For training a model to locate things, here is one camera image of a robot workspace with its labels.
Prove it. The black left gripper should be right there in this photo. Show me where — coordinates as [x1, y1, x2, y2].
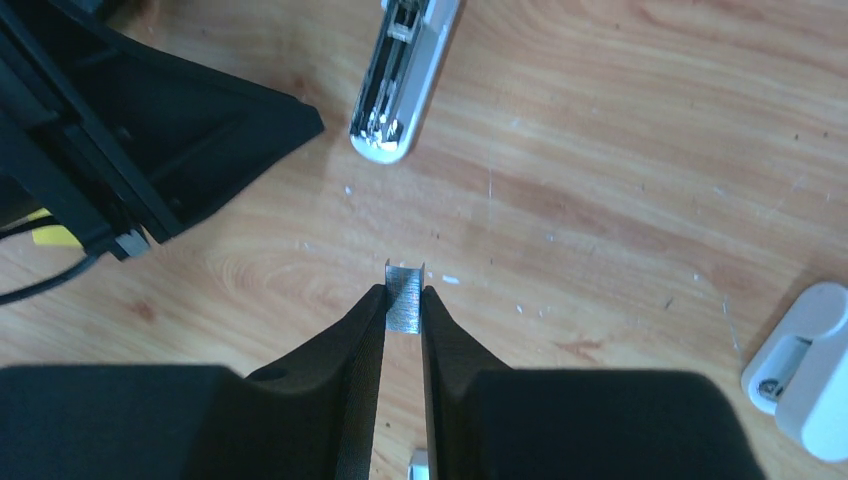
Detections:
[1, 1, 324, 260]

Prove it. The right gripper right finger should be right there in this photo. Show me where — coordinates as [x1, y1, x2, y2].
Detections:
[421, 287, 765, 479]

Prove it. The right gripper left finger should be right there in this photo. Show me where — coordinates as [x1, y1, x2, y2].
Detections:
[1, 285, 387, 479]

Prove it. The silver staple strip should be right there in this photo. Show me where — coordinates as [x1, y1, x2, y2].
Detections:
[384, 260, 425, 335]

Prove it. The grey white stapler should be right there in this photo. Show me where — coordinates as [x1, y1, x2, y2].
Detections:
[349, 0, 462, 165]

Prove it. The white staple tray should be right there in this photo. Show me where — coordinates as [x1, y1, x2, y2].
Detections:
[407, 449, 430, 480]

